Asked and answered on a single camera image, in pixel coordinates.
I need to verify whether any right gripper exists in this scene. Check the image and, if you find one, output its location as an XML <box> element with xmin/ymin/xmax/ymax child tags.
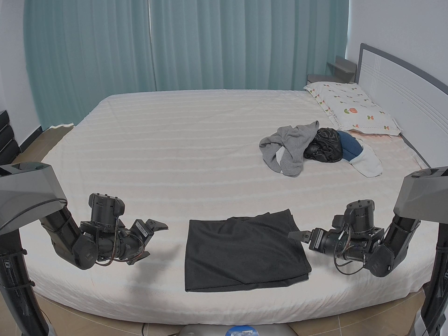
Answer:
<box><xmin>309</xmin><ymin>227</ymin><xmax>342</xmax><ymax>255</ymax></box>

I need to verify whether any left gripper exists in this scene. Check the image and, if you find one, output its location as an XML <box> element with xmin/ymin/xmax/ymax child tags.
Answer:
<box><xmin>120</xmin><ymin>219</ymin><xmax>169</xmax><ymax>266</ymax></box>

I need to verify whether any black T-shirt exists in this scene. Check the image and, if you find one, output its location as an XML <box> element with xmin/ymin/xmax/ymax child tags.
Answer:
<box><xmin>184</xmin><ymin>209</ymin><xmax>312</xmax><ymax>292</ymax></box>

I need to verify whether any bed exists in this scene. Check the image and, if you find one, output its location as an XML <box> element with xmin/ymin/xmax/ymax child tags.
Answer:
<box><xmin>26</xmin><ymin>43</ymin><xmax>448</xmax><ymax>327</ymax></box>

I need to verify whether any white garment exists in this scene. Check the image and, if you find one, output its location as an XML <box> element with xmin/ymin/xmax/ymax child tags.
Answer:
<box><xmin>350</xmin><ymin>142</ymin><xmax>383</xmax><ymax>178</ymax></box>

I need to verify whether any black shiny garment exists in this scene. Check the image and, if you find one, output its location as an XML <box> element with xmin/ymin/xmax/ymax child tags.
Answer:
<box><xmin>303</xmin><ymin>127</ymin><xmax>343</xmax><ymax>163</ymax></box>

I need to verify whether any dark blue garment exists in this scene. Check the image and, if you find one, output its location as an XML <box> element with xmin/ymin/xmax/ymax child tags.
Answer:
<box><xmin>337</xmin><ymin>131</ymin><xmax>365</xmax><ymax>162</ymax></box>

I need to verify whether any grey garment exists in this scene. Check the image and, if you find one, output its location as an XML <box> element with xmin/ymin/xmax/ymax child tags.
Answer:
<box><xmin>259</xmin><ymin>120</ymin><xmax>320</xmax><ymax>177</ymax></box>

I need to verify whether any white printed pillow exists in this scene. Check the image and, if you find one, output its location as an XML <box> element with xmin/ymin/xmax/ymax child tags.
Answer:
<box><xmin>303</xmin><ymin>81</ymin><xmax>403</xmax><ymax>136</ymax></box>

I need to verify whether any black chest of drawers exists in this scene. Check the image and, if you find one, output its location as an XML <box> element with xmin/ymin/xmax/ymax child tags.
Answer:
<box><xmin>0</xmin><ymin>110</ymin><xmax>20</xmax><ymax>164</ymax></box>

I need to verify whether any grey bedside table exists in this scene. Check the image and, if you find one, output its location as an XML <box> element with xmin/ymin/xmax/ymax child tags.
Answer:
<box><xmin>307</xmin><ymin>55</ymin><xmax>357</xmax><ymax>85</ymax></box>

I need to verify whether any blue-green curtain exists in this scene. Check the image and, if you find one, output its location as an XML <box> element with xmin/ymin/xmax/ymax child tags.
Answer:
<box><xmin>149</xmin><ymin>0</ymin><xmax>350</xmax><ymax>91</ymax></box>
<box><xmin>23</xmin><ymin>0</ymin><xmax>157</xmax><ymax>129</ymax></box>

